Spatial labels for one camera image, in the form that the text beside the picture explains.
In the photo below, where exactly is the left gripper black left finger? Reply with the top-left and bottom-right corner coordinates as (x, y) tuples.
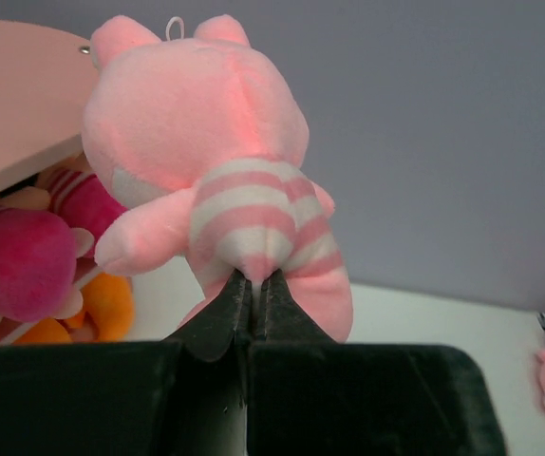
(0, 274), (252, 455)

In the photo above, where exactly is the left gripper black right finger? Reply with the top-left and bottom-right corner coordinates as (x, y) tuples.
(247, 273), (507, 455)

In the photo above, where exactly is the orange shark plush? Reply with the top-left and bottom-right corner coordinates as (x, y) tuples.
(13, 273), (135, 346)

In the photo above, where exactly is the doll plush black hair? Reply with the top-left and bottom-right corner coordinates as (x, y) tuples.
(0, 186), (94, 323)

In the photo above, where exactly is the doll plush pink striped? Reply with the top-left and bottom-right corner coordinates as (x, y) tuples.
(42, 165), (125, 258)

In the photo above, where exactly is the pink three-tier wooden shelf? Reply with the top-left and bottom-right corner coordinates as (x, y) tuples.
(0, 20), (95, 343)

